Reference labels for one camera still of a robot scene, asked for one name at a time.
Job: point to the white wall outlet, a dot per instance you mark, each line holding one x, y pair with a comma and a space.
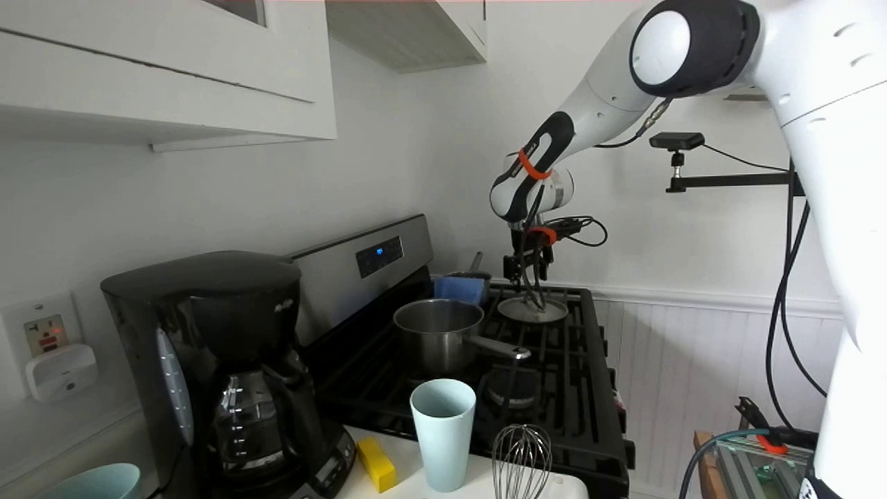
50, 347

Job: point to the yellow block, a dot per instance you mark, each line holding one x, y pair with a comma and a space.
376, 465

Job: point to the large white wall cabinet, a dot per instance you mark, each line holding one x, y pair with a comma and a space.
168, 65

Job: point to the silver pot lid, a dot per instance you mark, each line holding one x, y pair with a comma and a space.
531, 312

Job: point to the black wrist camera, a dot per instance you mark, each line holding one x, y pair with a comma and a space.
564, 225

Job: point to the wooden stand with tools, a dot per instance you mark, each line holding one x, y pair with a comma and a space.
750, 460

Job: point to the black gas stove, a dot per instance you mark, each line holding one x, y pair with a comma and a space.
564, 388

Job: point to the small white wall cabinet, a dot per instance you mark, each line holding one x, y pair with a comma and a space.
417, 31

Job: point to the black coffee maker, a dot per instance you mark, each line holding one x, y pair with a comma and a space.
239, 315

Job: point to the teal plastic cup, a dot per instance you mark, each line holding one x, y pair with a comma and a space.
445, 434

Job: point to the white plate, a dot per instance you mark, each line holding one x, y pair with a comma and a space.
93, 483

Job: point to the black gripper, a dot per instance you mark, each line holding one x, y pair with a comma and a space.
531, 250

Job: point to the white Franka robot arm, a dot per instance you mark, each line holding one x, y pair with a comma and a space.
701, 57

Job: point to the black camera on mount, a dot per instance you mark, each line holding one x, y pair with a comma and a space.
731, 181

